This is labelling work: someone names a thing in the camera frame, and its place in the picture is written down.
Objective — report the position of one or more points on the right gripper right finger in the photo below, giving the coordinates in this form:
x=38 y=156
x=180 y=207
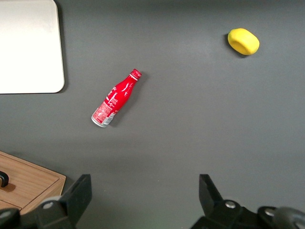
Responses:
x=214 y=207

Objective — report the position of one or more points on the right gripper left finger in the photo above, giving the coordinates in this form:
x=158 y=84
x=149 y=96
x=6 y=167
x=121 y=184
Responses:
x=74 y=202

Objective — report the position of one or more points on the red coke bottle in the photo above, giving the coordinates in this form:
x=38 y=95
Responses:
x=116 y=97

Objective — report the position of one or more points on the beige plastic tray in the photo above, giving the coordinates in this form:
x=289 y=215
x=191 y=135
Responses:
x=28 y=47

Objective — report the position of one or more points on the wooden drawer cabinet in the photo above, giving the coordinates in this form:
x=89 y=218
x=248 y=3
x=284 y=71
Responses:
x=35 y=181

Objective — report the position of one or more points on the lower wooden drawer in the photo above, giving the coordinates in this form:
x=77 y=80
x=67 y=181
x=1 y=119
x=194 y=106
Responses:
x=28 y=181

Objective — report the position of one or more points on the yellow lemon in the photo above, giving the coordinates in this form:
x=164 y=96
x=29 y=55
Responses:
x=244 y=41

